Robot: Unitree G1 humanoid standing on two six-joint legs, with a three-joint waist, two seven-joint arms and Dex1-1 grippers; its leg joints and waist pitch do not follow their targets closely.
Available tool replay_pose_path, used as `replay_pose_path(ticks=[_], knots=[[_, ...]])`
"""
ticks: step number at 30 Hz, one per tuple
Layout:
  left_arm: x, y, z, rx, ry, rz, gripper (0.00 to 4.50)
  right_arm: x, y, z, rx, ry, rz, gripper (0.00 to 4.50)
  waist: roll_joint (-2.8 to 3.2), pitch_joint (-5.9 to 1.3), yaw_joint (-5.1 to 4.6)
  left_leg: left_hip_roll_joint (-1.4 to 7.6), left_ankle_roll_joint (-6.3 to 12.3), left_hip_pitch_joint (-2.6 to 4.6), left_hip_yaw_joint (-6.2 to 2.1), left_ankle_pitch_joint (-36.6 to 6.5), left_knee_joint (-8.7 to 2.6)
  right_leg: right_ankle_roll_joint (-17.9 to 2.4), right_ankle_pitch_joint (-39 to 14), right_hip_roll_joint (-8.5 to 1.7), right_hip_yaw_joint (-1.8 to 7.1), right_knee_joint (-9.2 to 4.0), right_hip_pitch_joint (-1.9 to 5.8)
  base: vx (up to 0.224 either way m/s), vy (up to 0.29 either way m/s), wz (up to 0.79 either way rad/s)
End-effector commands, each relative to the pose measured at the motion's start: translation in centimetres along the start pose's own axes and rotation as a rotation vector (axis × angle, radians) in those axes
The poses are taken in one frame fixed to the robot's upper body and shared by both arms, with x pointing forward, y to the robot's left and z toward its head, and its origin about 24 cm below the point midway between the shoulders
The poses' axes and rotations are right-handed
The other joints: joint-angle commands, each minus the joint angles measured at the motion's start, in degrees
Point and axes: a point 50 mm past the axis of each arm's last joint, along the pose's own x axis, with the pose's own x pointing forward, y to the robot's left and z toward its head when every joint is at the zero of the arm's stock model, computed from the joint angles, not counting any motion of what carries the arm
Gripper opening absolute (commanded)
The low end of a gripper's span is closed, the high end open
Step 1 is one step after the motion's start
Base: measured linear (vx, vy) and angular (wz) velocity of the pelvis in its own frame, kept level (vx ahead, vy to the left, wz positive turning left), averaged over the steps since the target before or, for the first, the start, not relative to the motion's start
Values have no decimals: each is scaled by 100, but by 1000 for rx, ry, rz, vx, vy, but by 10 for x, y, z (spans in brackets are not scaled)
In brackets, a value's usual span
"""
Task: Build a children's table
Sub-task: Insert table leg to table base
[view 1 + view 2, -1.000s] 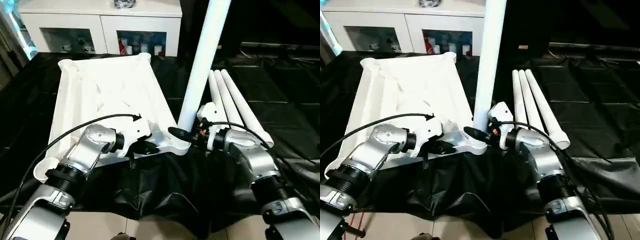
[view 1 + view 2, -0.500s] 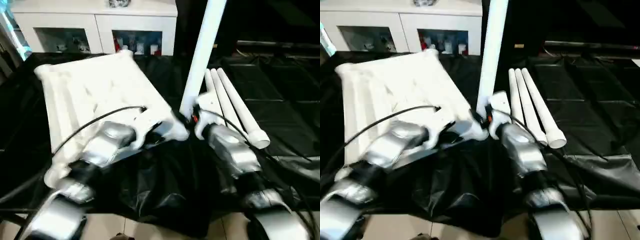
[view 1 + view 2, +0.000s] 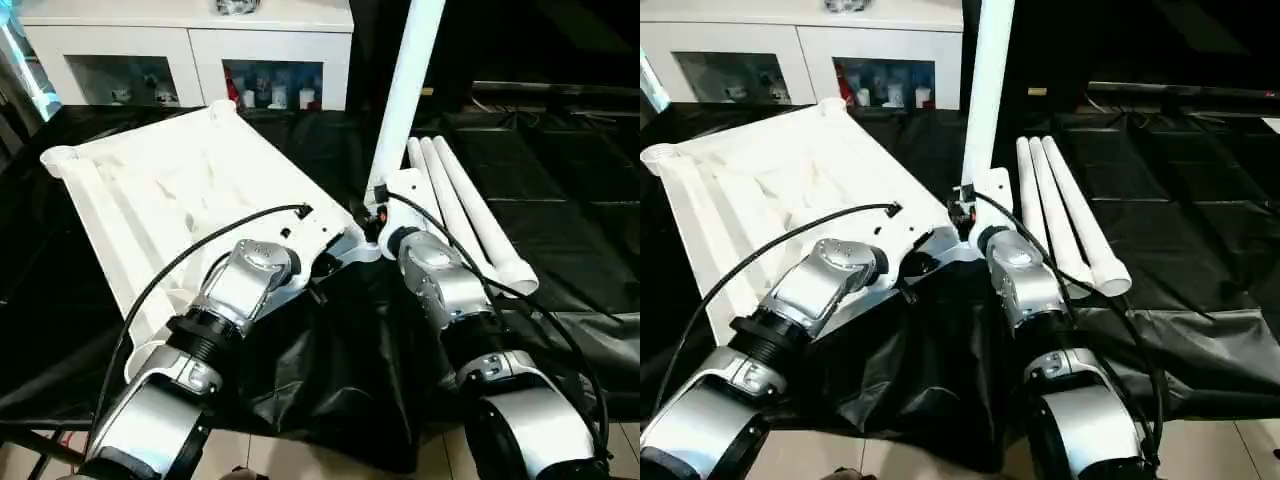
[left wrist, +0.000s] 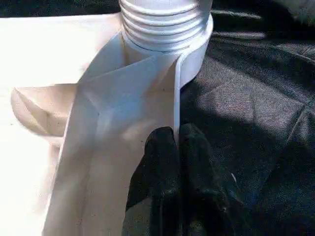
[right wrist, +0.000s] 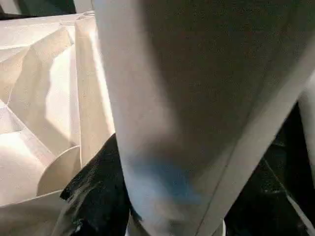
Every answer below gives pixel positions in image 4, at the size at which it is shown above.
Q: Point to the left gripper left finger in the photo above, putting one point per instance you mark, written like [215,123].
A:
[157,187]

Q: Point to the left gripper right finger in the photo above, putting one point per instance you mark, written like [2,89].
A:
[206,196]

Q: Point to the white plastic table top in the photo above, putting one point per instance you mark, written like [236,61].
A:
[74,59]

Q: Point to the white plastic table leg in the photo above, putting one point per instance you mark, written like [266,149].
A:
[162,19]

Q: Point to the black table mat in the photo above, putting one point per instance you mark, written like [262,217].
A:
[266,123]

